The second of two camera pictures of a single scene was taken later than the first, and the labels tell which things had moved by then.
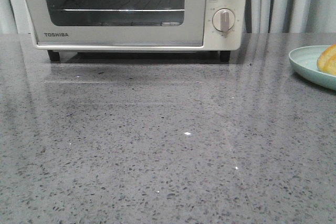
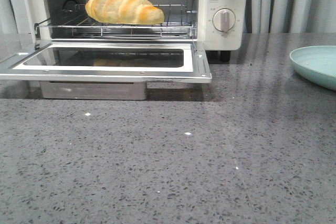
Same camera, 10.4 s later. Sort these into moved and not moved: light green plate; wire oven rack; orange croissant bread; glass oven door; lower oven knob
Moved: wire oven rack; glass oven door; orange croissant bread
Not moved: lower oven knob; light green plate
